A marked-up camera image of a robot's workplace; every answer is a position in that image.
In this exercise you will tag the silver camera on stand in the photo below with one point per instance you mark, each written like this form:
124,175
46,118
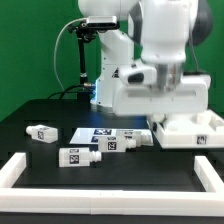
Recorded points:
102,22

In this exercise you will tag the black camera stand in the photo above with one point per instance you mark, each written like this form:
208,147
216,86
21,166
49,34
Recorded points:
84,36

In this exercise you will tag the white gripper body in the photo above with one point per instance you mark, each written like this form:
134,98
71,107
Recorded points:
190,96

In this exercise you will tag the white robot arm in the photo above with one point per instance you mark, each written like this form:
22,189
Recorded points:
143,52

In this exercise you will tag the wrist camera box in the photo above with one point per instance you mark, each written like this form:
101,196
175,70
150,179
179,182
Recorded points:
138,75

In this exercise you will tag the white U-shaped fence frame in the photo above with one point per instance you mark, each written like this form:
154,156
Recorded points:
209,202

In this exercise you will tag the white tag sheet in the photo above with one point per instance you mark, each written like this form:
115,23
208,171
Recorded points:
91,135

